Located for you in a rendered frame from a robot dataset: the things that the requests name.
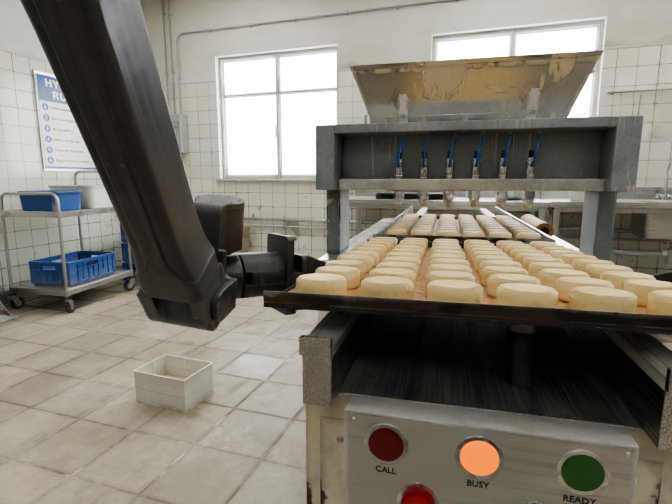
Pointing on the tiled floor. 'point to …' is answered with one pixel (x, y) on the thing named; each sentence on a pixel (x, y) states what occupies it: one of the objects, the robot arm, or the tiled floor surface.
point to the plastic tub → (174, 382)
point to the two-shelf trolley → (61, 253)
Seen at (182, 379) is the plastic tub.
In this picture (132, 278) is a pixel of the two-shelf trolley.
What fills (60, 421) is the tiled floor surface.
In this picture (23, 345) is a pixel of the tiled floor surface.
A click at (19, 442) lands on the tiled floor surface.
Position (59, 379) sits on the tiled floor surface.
